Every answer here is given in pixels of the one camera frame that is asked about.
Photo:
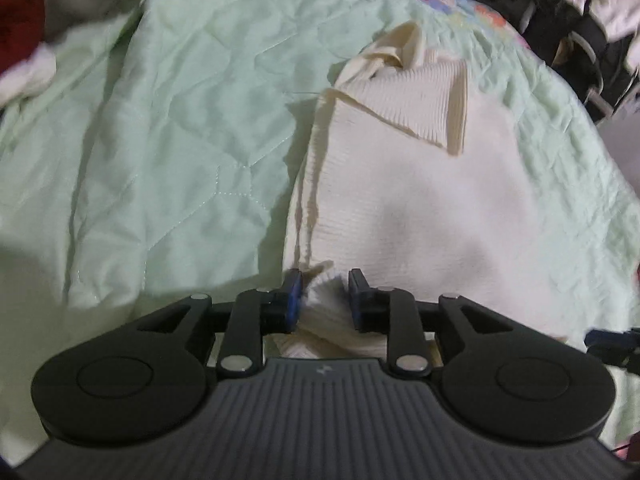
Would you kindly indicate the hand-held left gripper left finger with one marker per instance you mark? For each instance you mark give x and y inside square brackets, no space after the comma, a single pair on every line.
[294,300]

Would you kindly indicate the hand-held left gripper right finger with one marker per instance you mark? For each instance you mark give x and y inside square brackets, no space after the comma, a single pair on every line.
[356,300]

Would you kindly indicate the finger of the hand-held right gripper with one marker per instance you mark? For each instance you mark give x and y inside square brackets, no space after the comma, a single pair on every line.
[612,342]

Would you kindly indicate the cream knit sweater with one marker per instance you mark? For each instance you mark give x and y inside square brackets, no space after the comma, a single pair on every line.
[425,210]

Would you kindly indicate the light green quilted blanket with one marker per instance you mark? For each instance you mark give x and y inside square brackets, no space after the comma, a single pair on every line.
[150,160]

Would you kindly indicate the colourful floral bedsheet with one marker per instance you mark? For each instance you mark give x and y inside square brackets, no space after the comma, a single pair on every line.
[480,15]

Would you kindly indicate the black bag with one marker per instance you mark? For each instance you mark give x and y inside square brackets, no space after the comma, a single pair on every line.
[550,15]

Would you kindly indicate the white crumpled garment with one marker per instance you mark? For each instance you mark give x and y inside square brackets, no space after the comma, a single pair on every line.
[27,75]

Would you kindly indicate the dark red garment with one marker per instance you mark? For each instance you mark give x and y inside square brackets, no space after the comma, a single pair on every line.
[20,15]

